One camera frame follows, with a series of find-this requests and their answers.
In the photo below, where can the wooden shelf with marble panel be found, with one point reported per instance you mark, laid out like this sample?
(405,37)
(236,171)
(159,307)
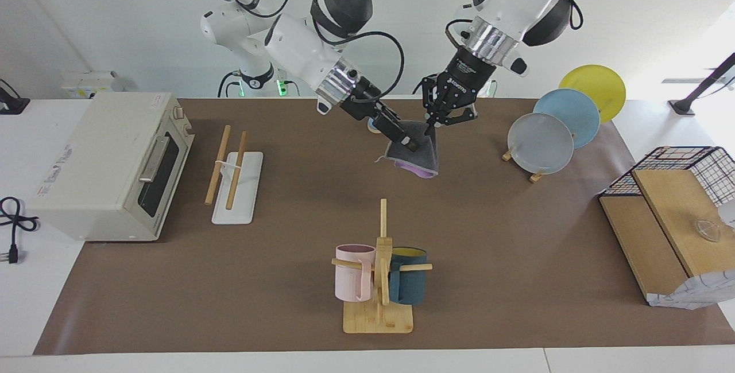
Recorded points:
(649,235)

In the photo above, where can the brown table mat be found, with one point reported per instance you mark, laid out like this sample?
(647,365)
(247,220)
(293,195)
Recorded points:
(287,281)

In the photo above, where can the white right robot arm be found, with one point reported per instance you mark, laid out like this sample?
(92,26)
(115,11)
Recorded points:
(298,46)

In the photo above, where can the purple and grey towel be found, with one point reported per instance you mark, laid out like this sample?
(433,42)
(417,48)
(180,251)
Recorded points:
(424,156)

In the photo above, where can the black camera stand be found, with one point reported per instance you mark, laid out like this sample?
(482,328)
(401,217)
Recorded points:
(703,86)

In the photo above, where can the white wall box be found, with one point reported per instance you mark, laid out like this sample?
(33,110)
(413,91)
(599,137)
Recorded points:
(92,83)

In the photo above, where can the wooden mug tree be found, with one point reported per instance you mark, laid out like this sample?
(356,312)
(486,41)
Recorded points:
(379,318)

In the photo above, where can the grey plate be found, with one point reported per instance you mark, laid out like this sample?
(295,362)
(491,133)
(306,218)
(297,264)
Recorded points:
(540,146)

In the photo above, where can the yellow plate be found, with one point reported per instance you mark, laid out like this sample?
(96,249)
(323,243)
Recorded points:
(600,83)

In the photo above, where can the black stand base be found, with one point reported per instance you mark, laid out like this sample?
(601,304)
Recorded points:
(11,104)

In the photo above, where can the wooden plate rack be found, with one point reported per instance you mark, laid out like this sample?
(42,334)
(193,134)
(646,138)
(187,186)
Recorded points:
(537,177)

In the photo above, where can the pink mug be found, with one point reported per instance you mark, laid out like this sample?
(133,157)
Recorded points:
(349,281)

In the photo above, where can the white towel rack wooden bars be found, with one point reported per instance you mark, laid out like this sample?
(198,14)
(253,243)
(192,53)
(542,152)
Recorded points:
(244,189)

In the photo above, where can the light blue plate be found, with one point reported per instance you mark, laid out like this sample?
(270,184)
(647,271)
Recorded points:
(577,112)

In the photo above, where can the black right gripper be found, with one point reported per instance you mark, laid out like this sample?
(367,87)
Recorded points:
(362,102)

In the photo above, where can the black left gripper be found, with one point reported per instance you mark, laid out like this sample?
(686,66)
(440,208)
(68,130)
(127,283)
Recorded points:
(468,77)

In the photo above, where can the clear glass lid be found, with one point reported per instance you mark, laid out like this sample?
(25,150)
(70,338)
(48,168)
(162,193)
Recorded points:
(706,229)

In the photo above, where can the cream toaster oven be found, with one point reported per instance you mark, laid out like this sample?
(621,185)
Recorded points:
(92,166)

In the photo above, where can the dark teal mug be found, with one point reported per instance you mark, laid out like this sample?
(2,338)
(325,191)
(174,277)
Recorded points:
(409,287)

